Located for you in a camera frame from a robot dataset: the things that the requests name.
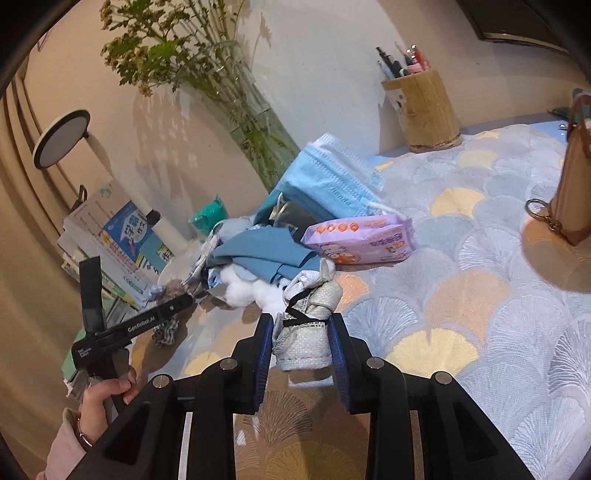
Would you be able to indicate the light patterned baby shoe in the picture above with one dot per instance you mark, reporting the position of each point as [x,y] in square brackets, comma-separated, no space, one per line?
[300,341]

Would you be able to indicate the brown bag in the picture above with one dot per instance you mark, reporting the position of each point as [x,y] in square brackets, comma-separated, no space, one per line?
[577,184]

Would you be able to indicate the person's left hand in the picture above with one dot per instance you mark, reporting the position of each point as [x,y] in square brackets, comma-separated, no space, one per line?
[99,406]

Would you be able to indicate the stack of books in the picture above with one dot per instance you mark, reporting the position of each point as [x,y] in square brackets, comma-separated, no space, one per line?
[120,240]

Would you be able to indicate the glass vase with flowers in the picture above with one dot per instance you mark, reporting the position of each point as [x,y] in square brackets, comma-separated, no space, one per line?
[161,50]

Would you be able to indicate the steel blue cloth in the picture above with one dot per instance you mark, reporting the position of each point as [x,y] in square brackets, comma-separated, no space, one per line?
[258,256]

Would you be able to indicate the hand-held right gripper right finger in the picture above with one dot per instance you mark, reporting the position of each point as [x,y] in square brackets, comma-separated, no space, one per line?
[336,355]

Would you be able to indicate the fan pattern table mat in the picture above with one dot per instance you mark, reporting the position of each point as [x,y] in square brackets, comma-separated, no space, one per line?
[461,277]

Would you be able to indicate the black clip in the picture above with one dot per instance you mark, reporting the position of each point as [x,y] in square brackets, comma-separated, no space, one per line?
[82,194]

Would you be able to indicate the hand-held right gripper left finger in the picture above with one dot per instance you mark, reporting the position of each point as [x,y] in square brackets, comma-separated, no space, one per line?
[264,350]

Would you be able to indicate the purple wet wipes packet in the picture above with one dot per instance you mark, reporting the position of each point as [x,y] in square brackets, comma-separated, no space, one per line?
[364,240]

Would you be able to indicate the bamboo pen holder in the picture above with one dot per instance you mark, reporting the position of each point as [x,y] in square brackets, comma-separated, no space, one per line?
[429,115]

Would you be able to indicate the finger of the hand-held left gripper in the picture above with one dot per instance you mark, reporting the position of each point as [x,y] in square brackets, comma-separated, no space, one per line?
[178,305]

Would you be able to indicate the light blue cloth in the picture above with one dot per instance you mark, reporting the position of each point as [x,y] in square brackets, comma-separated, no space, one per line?
[233,229]

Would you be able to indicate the person's left forearm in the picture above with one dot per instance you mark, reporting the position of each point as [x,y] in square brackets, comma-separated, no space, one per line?
[62,450]

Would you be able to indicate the blue checked cloth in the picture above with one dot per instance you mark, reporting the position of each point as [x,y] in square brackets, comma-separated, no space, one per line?
[166,332]

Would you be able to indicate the white patterned cloth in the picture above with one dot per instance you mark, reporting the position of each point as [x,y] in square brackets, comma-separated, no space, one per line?
[194,263]

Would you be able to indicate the bunch of pens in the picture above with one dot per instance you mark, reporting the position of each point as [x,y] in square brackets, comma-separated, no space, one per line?
[414,68]

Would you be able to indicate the white round desk lamp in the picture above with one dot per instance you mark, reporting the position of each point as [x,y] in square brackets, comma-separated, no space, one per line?
[60,141]

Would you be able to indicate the blue face mask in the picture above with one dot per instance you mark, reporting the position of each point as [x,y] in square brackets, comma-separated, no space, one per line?
[323,170]

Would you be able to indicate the teal green packet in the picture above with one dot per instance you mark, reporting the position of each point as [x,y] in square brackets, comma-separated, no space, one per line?
[210,214]

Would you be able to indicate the dark wall shelf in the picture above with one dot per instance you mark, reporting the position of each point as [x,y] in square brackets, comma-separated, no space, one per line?
[508,18]

